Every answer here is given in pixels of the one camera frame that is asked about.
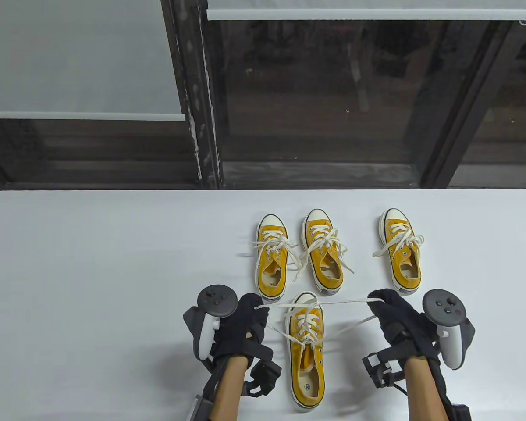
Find person's left hand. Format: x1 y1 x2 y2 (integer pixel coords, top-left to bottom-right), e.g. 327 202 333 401
211 293 274 367

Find person's right hand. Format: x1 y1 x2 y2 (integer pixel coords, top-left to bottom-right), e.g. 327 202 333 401
367 288 441 364

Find yellow canvas shoe white laces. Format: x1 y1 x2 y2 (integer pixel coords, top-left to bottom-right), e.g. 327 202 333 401
238 214 302 304
373 208 425 296
254 292 384 409
293 208 355 296

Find person's left forearm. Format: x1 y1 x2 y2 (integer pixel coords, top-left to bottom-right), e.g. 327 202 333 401
210 356 250 421

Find person's right forearm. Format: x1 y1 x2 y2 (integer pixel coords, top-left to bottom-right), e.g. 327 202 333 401
404 357 450 421

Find grey and white handheld controller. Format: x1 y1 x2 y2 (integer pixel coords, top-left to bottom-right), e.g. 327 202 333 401
183 285 238 361
422 289 476 370

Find black box with white label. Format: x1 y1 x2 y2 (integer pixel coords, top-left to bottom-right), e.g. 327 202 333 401
186 394 213 421

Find plain black box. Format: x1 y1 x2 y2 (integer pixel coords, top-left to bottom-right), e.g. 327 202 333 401
447 403 472 421

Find dark framed window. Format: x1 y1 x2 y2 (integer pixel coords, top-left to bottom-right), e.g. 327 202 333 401
0 0 526 191

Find short white roller blind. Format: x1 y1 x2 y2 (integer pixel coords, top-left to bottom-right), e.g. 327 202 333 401
206 0 526 21

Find long white roller blind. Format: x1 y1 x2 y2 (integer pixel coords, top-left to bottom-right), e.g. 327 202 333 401
0 0 187 122

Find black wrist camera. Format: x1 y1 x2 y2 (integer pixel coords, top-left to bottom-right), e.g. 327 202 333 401
362 342 408 389
245 362 283 397

